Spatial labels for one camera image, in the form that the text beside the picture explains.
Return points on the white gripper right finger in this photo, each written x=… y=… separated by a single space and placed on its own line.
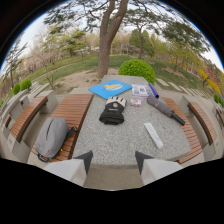
x=154 y=169

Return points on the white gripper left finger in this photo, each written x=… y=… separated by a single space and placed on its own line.
x=71 y=170

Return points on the white toothpaste box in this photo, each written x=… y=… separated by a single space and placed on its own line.
x=153 y=135

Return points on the grey backpack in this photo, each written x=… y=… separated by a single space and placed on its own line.
x=51 y=137

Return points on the grey stone table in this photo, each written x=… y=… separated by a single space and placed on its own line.
x=131 y=128

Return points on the wooden slat bench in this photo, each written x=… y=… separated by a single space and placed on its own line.
x=186 y=131
x=70 y=118
x=28 y=115
x=202 y=121

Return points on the grey folded umbrella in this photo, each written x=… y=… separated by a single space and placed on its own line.
x=164 y=108

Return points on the small pink packet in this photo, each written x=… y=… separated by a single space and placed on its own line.
x=135 y=102

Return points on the black and white glove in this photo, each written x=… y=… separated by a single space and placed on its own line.
x=113 y=111

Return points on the purple tube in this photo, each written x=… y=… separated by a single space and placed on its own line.
x=153 y=90

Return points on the white printed booklet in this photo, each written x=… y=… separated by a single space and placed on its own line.
x=141 y=90

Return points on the blue book with yellow print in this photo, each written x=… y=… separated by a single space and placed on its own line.
x=110 y=88

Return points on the round green bush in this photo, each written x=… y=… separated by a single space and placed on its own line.
x=137 y=70

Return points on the large tree trunk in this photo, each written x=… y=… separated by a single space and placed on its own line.
x=108 y=40

